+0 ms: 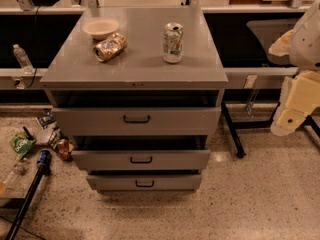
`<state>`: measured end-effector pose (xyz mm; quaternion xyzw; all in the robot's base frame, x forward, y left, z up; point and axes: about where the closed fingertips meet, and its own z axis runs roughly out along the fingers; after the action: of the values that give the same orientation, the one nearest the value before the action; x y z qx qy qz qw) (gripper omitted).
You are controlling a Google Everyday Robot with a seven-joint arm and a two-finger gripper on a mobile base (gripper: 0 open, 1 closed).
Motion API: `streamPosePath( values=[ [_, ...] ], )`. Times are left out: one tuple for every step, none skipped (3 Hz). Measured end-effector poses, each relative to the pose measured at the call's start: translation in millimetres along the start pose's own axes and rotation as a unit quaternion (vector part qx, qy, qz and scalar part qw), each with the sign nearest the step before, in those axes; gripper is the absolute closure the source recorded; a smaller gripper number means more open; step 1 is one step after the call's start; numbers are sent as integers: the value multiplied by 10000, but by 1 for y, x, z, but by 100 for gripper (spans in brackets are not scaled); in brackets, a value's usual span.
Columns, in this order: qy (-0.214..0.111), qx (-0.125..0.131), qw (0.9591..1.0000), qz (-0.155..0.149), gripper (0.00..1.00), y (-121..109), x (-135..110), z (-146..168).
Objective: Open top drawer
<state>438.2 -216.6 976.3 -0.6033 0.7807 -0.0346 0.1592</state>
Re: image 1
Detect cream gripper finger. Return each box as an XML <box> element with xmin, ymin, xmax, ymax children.
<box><xmin>270</xmin><ymin>107</ymin><xmax>305</xmax><ymax>136</ymax></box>

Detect grey top drawer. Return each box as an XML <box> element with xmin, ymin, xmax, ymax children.
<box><xmin>52</xmin><ymin>108</ymin><xmax>220</xmax><ymax>136</ymax></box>

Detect grey drawer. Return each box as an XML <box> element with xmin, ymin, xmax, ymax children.
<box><xmin>87</xmin><ymin>174</ymin><xmax>202</xmax><ymax>191</ymax></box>
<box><xmin>52</xmin><ymin>108</ymin><xmax>220</xmax><ymax>136</ymax></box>
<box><xmin>72</xmin><ymin>150</ymin><xmax>210</xmax><ymax>171</ymax></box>

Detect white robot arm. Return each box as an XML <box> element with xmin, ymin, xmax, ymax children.
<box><xmin>269</xmin><ymin>0</ymin><xmax>320</xmax><ymax>136</ymax></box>

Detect grey metal drawer cabinet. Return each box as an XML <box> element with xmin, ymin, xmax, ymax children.
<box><xmin>41</xmin><ymin>7</ymin><xmax>227</xmax><ymax>177</ymax></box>

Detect grey bottom drawer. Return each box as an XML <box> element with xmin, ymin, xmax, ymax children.
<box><xmin>87</xmin><ymin>174</ymin><xmax>202</xmax><ymax>191</ymax></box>

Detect grey middle drawer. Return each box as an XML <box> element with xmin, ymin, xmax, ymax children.
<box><xmin>72</xmin><ymin>150</ymin><xmax>210</xmax><ymax>171</ymax></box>

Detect black table leg stand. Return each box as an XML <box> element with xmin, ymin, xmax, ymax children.
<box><xmin>221</xmin><ymin>102</ymin><xmax>320</xmax><ymax>158</ymax></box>

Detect grey chair seat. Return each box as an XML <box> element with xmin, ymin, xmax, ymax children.
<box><xmin>247</xmin><ymin>18</ymin><xmax>298</xmax><ymax>66</ymax></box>

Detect upright white soda can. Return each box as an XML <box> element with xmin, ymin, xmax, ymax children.
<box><xmin>163</xmin><ymin>22</ymin><xmax>183</xmax><ymax>64</ymax></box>

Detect crushed gold soda can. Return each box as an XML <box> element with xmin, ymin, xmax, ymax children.
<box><xmin>93</xmin><ymin>32</ymin><xmax>127</xmax><ymax>62</ymax></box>

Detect white paper bowl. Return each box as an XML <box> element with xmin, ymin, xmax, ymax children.
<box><xmin>82</xmin><ymin>18</ymin><xmax>120</xmax><ymax>40</ymax></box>

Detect red brown can on floor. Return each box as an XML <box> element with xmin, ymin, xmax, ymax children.
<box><xmin>57</xmin><ymin>139</ymin><xmax>70</xmax><ymax>161</ymax></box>

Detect dark snack wrapper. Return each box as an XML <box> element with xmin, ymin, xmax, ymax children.
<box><xmin>37</xmin><ymin>109</ymin><xmax>55</xmax><ymax>129</ymax></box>

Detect blue soda can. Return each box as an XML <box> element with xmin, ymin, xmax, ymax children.
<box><xmin>37</xmin><ymin>150</ymin><xmax>51</xmax><ymax>175</ymax></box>

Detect black tripod pole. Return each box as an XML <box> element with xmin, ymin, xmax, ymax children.
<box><xmin>5</xmin><ymin>164</ymin><xmax>48</xmax><ymax>240</ymax></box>

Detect green chip bag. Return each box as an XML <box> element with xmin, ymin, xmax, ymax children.
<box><xmin>10</xmin><ymin>132</ymin><xmax>35</xmax><ymax>160</ymax></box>

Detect empty plastic bottle on floor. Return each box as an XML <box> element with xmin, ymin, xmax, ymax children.
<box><xmin>0</xmin><ymin>163</ymin><xmax>27</xmax><ymax>195</ymax></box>

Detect clear plastic water bottle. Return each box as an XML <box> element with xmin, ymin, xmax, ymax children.
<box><xmin>13</xmin><ymin>44</ymin><xmax>34</xmax><ymax>75</ymax></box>

